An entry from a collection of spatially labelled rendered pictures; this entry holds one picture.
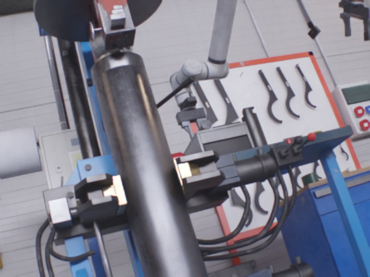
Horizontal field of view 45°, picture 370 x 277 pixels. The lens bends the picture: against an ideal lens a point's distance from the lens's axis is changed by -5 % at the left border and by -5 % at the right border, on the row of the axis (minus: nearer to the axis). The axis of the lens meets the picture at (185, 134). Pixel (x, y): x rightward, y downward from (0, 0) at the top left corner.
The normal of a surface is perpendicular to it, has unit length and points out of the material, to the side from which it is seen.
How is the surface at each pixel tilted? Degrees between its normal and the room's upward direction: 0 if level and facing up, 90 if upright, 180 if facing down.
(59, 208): 90
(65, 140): 90
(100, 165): 90
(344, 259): 90
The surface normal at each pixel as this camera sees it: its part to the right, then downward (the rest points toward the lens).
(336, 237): 0.20, -0.38
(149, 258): -0.60, -0.09
